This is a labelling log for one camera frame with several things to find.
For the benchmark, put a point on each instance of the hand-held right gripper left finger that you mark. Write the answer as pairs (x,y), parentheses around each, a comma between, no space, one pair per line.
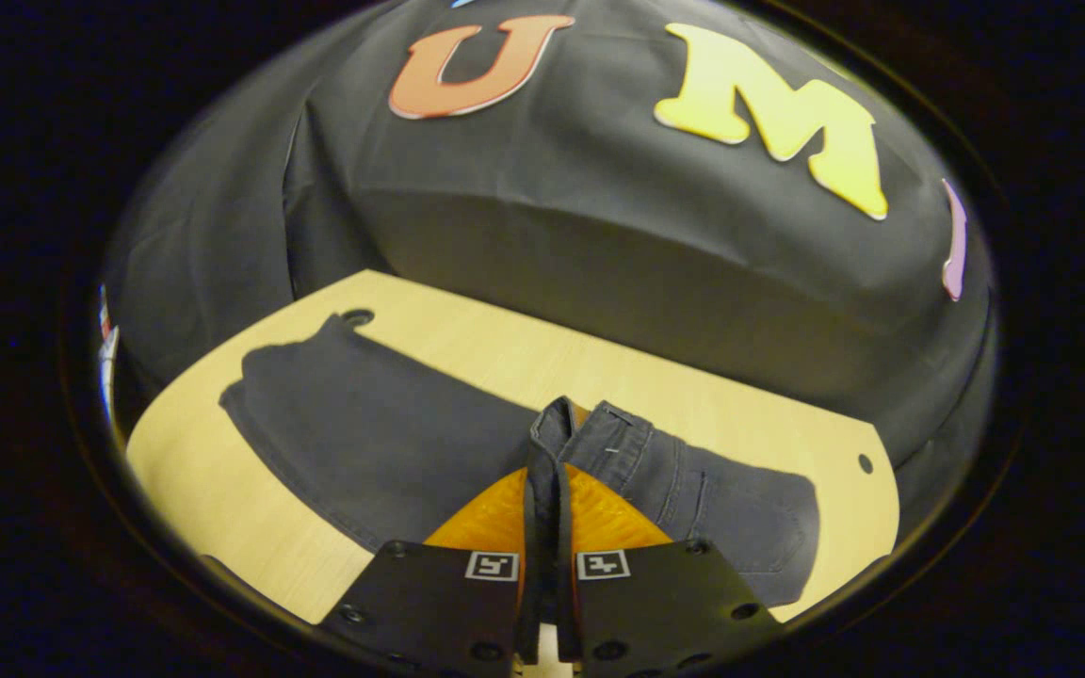
(429,603)

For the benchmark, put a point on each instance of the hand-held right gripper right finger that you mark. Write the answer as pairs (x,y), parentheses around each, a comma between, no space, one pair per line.
(665,603)

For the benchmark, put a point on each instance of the black jeans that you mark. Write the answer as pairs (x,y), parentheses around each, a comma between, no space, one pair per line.
(382,433)

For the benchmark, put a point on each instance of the black backdrop cloth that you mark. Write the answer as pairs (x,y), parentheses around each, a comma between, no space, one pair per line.
(552,217)

